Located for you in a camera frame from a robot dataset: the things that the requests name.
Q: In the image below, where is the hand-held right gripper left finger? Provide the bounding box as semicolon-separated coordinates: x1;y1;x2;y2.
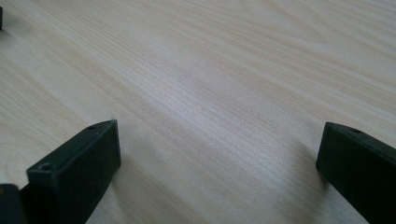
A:
20;119;122;224

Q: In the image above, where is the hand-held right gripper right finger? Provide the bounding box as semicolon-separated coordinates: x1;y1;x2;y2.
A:
315;121;396;224

